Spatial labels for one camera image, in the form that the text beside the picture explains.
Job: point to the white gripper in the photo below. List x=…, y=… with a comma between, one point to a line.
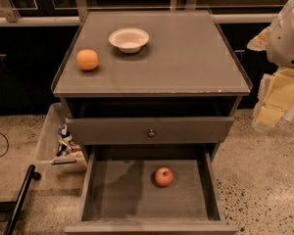
x=286, y=44

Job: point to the red apple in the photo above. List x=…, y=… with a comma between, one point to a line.
x=163, y=176

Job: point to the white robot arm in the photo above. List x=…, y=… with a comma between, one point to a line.
x=276, y=91

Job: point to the grey top drawer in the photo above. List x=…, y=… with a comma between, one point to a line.
x=134, y=130

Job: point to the brass drawer knob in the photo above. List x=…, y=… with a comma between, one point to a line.
x=151, y=133

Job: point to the grey open middle drawer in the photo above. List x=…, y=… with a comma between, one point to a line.
x=121, y=197

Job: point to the grey cabinet with glass top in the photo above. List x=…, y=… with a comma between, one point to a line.
x=186, y=70

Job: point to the white bowl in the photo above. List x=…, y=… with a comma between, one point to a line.
x=129, y=40

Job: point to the orange fruit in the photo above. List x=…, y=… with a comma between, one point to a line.
x=87, y=60

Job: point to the snack packets in bin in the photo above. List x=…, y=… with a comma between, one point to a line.
x=67, y=146

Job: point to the metal window railing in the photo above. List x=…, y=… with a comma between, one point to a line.
x=74, y=12

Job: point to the black metal bar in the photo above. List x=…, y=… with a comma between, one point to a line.
x=30, y=175

